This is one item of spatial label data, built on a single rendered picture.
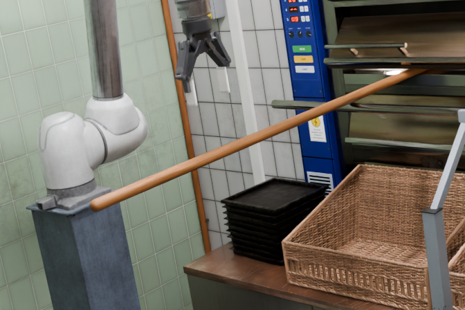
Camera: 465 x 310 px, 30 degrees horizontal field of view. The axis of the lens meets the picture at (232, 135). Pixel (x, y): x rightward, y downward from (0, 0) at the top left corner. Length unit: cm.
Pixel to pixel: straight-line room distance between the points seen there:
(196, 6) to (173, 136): 164
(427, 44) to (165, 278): 163
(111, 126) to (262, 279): 74
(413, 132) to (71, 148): 116
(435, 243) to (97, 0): 124
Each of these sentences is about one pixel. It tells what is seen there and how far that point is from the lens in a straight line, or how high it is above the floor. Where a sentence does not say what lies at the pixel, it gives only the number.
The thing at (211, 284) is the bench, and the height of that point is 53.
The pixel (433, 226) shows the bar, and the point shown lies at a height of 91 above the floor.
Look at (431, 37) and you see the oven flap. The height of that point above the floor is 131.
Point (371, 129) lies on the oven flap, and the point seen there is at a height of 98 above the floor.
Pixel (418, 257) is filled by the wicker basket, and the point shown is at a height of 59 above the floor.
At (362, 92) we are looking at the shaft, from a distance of 271.
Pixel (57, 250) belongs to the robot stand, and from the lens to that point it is 281.
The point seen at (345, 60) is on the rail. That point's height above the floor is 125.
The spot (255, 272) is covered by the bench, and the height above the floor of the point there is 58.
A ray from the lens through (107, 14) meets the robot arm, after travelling 274.
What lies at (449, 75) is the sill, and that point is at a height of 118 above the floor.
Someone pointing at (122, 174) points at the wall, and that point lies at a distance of 361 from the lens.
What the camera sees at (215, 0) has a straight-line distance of 346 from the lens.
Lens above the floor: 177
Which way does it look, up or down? 14 degrees down
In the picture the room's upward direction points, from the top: 9 degrees counter-clockwise
